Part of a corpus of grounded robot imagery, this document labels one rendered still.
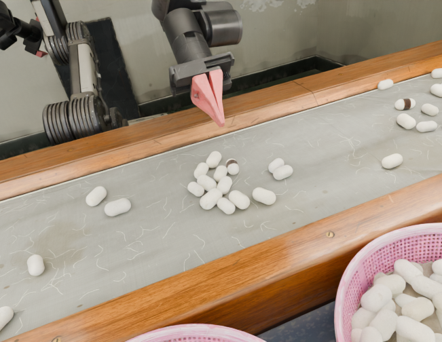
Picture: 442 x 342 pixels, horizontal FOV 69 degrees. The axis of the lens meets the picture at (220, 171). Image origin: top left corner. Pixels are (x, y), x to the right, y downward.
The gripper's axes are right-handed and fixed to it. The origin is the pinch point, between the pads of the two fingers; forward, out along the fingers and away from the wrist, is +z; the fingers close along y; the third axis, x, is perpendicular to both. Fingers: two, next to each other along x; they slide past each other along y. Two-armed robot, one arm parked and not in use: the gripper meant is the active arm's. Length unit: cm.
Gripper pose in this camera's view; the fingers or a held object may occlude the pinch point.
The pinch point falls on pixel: (220, 120)
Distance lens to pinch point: 49.2
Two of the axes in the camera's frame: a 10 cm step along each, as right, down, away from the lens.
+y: 9.3, -3.1, 2.1
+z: 3.6, 9.0, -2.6
